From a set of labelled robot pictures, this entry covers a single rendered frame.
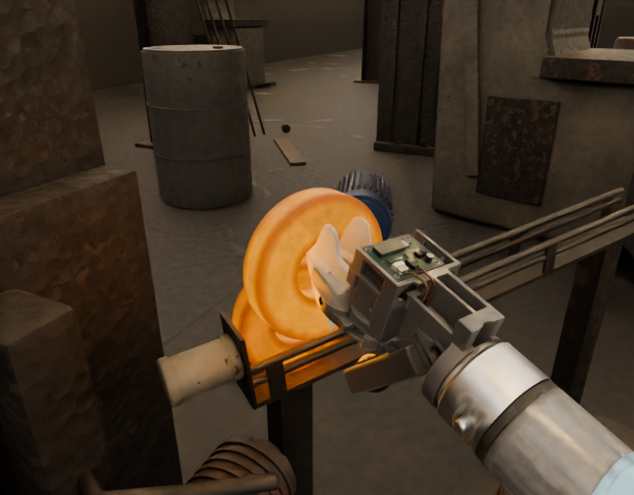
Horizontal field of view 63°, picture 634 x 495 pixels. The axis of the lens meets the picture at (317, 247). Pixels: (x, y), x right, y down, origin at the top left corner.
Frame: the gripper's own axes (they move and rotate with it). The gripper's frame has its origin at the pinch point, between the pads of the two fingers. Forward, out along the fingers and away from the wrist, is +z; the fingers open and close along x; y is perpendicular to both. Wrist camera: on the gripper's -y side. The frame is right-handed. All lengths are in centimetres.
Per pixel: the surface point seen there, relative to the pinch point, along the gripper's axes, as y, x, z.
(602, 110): -34, -207, 69
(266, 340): -16.8, 1.6, 4.0
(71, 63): 6.7, 13.6, 36.3
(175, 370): -17.8, 12.9, 5.1
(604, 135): -43, -208, 64
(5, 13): 12.9, 20.0, 34.4
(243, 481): -27.7, 9.0, -5.9
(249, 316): -13.0, 3.7, 5.2
